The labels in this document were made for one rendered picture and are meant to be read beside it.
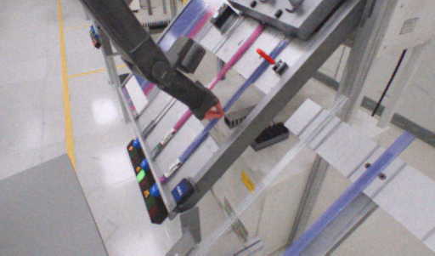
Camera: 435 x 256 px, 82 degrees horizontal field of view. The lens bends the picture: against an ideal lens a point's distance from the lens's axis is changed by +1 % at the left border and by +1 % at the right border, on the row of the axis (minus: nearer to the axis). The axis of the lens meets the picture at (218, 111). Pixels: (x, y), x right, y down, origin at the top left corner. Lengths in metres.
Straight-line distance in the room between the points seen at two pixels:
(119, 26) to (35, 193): 0.73
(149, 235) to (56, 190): 0.65
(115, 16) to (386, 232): 1.62
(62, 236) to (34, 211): 0.15
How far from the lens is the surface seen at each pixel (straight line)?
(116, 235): 1.56
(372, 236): 1.67
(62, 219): 0.94
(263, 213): 0.99
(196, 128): 0.73
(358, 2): 0.69
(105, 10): 0.45
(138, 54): 0.47
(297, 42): 0.68
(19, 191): 1.09
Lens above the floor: 1.30
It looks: 36 degrees down
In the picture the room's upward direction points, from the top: straight up
